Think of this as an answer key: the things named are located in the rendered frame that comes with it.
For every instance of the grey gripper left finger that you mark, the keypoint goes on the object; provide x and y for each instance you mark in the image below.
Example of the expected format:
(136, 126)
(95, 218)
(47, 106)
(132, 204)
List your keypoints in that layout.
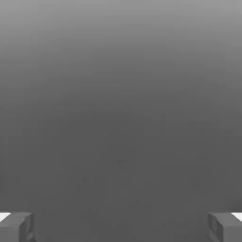
(15, 227)

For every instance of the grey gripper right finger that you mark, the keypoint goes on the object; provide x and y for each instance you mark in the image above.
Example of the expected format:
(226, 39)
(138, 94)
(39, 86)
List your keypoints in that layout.
(226, 227)

